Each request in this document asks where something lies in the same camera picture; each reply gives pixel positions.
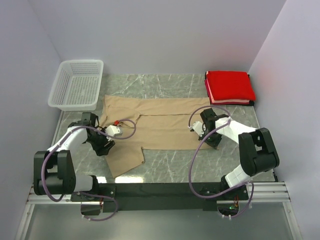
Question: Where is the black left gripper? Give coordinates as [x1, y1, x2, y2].
[86, 126, 115, 156]

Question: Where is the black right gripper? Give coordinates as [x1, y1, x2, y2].
[199, 127, 223, 149]

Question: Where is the beige t-shirt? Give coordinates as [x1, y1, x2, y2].
[99, 95, 210, 178]

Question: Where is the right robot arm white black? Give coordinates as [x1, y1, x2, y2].
[191, 108, 280, 200]

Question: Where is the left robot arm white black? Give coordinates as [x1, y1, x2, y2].
[33, 112, 122, 201]

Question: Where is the folded red t-shirt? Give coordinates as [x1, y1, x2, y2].
[204, 70, 256, 106]

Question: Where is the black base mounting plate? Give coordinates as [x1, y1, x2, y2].
[70, 182, 250, 216]

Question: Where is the white plastic basket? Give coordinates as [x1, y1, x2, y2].
[47, 59, 104, 112]

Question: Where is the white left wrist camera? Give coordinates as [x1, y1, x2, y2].
[105, 120, 123, 137]

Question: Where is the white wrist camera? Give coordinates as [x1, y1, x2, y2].
[105, 120, 123, 137]
[188, 121, 207, 137]

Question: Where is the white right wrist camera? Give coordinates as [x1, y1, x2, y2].
[188, 121, 207, 137]

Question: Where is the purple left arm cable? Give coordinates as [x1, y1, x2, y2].
[41, 119, 137, 222]

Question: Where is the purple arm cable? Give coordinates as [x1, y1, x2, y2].
[41, 119, 137, 222]
[187, 105, 255, 219]

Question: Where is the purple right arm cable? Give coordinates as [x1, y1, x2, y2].
[187, 105, 255, 219]

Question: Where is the aluminium frame rail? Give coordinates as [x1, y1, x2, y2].
[26, 182, 291, 205]

